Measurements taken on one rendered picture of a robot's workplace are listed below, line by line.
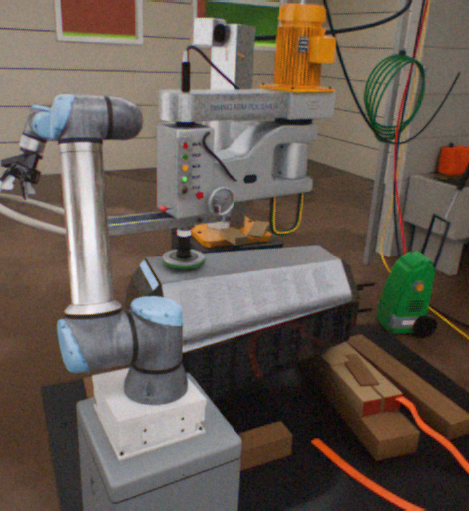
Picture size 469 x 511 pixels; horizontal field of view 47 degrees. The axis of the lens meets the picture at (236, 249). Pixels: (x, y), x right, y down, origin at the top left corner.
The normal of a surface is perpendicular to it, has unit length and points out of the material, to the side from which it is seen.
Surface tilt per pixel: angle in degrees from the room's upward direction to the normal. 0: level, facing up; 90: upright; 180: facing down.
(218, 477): 90
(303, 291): 45
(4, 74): 90
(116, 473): 0
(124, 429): 90
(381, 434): 0
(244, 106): 90
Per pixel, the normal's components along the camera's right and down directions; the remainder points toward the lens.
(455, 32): 0.48, 0.33
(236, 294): 0.32, -0.42
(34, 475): 0.04, -0.93
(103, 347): 0.47, 0.04
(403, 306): 0.15, 0.36
